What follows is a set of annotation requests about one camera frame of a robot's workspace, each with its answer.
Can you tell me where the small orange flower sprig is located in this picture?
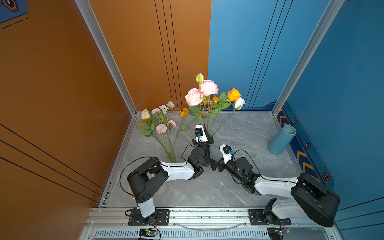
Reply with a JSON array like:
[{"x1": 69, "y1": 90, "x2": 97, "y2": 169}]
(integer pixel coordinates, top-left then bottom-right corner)
[{"x1": 203, "y1": 96, "x2": 219, "y2": 129}]

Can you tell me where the large orange rose stem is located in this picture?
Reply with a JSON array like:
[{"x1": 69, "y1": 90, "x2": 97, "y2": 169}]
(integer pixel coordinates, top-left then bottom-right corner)
[{"x1": 208, "y1": 88, "x2": 242, "y2": 132}]

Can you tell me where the pink rose branch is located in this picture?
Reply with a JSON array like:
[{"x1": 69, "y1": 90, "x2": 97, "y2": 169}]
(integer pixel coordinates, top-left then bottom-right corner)
[{"x1": 185, "y1": 73, "x2": 219, "y2": 125}]

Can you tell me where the white rose stem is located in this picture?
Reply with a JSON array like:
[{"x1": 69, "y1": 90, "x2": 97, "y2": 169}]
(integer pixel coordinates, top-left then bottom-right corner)
[{"x1": 213, "y1": 97, "x2": 246, "y2": 136}]

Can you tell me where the cream rose stem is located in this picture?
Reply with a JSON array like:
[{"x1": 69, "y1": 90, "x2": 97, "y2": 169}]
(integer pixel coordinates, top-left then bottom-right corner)
[{"x1": 136, "y1": 109, "x2": 156, "y2": 137}]

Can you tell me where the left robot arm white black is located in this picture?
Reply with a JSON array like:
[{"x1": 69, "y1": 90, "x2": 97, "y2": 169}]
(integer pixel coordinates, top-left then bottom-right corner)
[{"x1": 127, "y1": 124, "x2": 214, "y2": 225}]

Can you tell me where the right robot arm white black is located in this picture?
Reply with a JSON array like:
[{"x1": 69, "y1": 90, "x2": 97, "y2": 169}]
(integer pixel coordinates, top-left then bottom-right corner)
[{"x1": 211, "y1": 157, "x2": 341, "y2": 228}]

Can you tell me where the teal cylinder vase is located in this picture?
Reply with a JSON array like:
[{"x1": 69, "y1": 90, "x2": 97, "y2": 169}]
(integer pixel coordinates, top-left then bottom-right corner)
[{"x1": 268, "y1": 125, "x2": 297, "y2": 155}]

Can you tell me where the orange poppy stem on table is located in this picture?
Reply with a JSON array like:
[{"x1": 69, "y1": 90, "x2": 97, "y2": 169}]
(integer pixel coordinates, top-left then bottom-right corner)
[{"x1": 167, "y1": 108, "x2": 197, "y2": 154}]

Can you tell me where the pink carnation flower stem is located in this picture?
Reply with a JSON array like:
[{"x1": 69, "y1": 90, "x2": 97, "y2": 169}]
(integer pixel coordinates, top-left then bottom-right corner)
[{"x1": 156, "y1": 119, "x2": 177, "y2": 163}]

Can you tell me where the pale pink flower spray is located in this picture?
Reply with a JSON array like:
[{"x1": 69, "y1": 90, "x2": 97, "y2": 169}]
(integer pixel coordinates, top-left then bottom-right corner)
[{"x1": 151, "y1": 101, "x2": 175, "y2": 115}]

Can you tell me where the right circuit board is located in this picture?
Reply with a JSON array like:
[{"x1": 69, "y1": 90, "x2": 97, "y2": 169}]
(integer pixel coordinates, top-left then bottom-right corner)
[{"x1": 267, "y1": 228, "x2": 291, "y2": 240}]

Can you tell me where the circuit board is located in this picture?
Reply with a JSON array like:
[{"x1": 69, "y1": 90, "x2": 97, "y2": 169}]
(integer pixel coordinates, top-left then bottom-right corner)
[
  {"x1": 267, "y1": 228, "x2": 291, "y2": 240},
  {"x1": 138, "y1": 228, "x2": 161, "y2": 240}
]

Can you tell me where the left circuit board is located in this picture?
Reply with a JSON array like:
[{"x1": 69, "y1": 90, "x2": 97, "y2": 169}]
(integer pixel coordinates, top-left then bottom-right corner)
[{"x1": 138, "y1": 228, "x2": 161, "y2": 240}]

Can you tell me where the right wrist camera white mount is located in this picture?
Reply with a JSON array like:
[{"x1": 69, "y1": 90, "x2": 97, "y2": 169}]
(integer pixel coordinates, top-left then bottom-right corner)
[{"x1": 219, "y1": 144, "x2": 233, "y2": 164}]

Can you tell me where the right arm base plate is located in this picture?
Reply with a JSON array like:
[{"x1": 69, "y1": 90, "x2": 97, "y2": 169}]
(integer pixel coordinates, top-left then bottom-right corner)
[{"x1": 248, "y1": 209, "x2": 292, "y2": 226}]

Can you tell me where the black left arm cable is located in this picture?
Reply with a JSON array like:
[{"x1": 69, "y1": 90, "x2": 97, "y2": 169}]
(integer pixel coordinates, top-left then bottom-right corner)
[{"x1": 119, "y1": 155, "x2": 157, "y2": 198}]

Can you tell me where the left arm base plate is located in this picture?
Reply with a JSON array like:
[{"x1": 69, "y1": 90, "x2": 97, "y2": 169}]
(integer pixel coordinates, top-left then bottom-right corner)
[{"x1": 125, "y1": 208, "x2": 170, "y2": 227}]

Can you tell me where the right aluminium corner post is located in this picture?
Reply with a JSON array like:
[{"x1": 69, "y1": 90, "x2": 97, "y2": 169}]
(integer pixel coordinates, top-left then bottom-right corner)
[{"x1": 272, "y1": 0, "x2": 345, "y2": 117}]

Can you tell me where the aluminium corner post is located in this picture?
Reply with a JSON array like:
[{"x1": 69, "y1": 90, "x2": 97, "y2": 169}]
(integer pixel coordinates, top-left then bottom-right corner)
[
  {"x1": 75, "y1": 0, "x2": 137, "y2": 117},
  {"x1": 272, "y1": 0, "x2": 345, "y2": 117}
]

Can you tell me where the aluminium front rail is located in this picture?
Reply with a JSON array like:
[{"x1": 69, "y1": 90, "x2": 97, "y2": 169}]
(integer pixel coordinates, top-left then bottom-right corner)
[{"x1": 83, "y1": 206, "x2": 337, "y2": 229}]

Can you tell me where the left aluminium corner post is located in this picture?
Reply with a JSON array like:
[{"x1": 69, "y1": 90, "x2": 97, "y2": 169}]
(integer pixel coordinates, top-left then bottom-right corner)
[{"x1": 75, "y1": 0, "x2": 137, "y2": 117}]

